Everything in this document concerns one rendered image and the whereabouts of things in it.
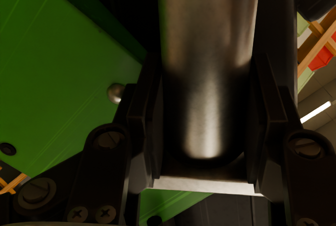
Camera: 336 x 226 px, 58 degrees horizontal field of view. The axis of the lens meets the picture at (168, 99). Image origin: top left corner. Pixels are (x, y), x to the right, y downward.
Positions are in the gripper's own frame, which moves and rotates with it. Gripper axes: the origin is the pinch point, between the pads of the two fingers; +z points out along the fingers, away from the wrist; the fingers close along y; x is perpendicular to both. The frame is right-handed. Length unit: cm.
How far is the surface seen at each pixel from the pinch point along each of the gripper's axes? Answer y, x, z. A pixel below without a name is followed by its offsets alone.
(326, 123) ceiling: 282, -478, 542
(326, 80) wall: 344, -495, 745
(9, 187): -315, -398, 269
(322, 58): 119, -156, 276
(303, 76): 97, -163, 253
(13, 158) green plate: -11.2, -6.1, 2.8
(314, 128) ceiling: 258, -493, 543
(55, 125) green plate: -7.8, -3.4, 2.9
